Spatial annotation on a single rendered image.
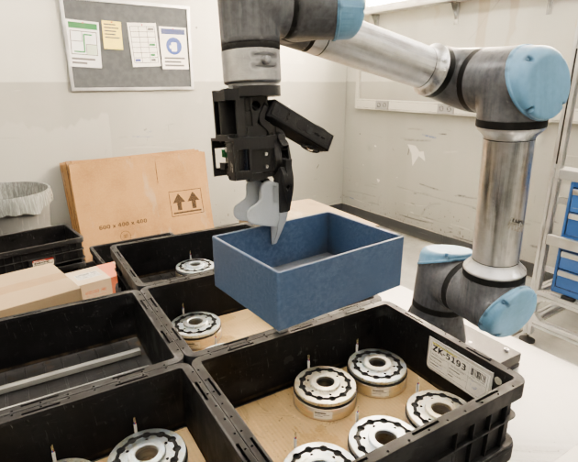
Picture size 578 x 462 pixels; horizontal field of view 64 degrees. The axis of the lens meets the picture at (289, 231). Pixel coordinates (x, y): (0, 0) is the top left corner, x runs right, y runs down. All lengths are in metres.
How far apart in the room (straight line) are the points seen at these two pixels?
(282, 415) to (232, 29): 0.56
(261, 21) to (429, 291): 0.70
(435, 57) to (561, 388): 0.75
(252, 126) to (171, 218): 3.14
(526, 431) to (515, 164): 0.50
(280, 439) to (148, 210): 3.06
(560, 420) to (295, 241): 0.67
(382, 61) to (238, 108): 0.33
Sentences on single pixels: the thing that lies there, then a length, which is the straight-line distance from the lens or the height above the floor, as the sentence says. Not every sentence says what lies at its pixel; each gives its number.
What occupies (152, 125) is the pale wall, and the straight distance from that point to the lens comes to 3.83.
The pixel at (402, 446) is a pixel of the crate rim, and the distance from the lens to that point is 0.61.
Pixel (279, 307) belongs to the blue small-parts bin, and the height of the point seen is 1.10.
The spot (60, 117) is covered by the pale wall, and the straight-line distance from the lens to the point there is 3.67.
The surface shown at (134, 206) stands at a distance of 3.65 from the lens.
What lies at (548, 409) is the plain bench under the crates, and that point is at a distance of 1.14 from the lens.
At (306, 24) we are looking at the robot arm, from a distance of 0.64.
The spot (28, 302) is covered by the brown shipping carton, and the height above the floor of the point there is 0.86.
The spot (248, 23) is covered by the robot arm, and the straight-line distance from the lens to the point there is 0.61.
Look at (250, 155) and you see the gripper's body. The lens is 0.59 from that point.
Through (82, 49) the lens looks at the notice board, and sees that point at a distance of 3.68.
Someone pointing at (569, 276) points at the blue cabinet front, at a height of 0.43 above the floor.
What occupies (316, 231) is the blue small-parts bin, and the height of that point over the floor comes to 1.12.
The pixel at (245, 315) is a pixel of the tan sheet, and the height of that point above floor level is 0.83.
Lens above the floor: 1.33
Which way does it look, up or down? 18 degrees down
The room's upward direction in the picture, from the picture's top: straight up
